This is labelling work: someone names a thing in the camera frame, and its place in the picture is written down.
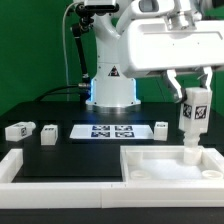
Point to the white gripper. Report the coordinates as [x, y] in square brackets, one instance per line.
[147, 47]

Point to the white square table top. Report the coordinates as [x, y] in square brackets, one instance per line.
[160, 163]

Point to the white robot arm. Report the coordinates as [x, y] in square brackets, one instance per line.
[110, 88]

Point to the white sheet with tags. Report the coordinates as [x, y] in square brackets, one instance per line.
[111, 132]

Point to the white U-shaped fence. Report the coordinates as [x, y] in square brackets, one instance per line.
[202, 193]

